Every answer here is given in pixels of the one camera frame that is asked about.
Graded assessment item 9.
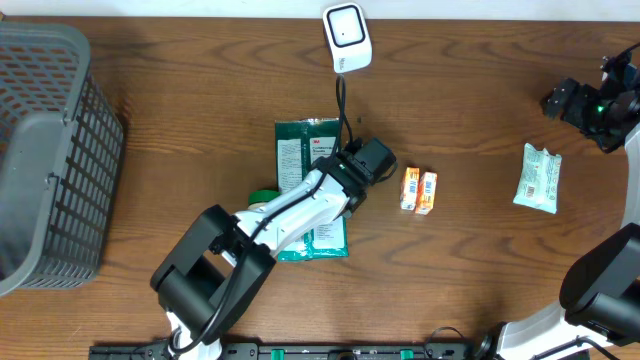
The orange tissue pack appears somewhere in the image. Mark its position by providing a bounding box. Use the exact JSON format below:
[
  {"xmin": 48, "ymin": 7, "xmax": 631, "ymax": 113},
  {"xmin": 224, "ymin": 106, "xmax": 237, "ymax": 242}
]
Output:
[
  {"xmin": 414, "ymin": 172, "xmax": 438, "ymax": 215},
  {"xmin": 400, "ymin": 167, "xmax": 420, "ymax": 211}
]

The green 3M adhesive package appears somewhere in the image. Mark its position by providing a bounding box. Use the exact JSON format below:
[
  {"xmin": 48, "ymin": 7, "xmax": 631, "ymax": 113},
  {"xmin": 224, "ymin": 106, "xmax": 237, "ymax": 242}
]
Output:
[{"xmin": 275, "ymin": 118, "xmax": 349, "ymax": 262}]

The mint green wipes pack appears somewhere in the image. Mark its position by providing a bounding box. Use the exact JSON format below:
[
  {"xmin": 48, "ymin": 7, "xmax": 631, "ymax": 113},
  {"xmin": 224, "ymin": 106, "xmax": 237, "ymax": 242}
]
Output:
[{"xmin": 513, "ymin": 143, "xmax": 562, "ymax": 214}]

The green-lidded small jar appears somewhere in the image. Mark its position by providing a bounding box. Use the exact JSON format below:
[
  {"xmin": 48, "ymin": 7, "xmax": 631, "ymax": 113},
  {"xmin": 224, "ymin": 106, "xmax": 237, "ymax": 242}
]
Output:
[{"xmin": 248, "ymin": 189, "xmax": 280, "ymax": 206}]

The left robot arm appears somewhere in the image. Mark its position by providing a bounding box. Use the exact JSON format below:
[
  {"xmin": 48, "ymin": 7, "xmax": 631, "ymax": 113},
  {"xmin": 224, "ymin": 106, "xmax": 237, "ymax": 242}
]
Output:
[{"xmin": 150, "ymin": 153, "xmax": 387, "ymax": 359}]

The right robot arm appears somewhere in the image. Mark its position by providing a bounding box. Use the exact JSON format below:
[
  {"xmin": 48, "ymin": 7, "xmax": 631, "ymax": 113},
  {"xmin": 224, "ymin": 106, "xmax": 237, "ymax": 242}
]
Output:
[{"xmin": 469, "ymin": 70, "xmax": 639, "ymax": 359}]

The white barcode scanner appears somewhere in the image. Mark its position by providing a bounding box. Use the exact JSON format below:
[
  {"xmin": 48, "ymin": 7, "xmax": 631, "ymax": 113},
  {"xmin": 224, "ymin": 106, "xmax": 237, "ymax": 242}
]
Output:
[{"xmin": 322, "ymin": 2, "xmax": 373, "ymax": 74}]

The grey plastic mesh basket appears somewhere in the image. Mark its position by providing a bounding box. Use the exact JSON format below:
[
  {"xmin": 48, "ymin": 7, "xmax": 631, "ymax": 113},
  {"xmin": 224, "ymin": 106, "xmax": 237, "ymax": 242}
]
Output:
[{"xmin": 1, "ymin": 22, "xmax": 126, "ymax": 295}]

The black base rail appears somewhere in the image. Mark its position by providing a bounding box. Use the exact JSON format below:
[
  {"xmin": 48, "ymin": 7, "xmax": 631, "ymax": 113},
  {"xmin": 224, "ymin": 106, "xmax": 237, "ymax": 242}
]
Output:
[{"xmin": 88, "ymin": 341, "xmax": 591, "ymax": 360}]

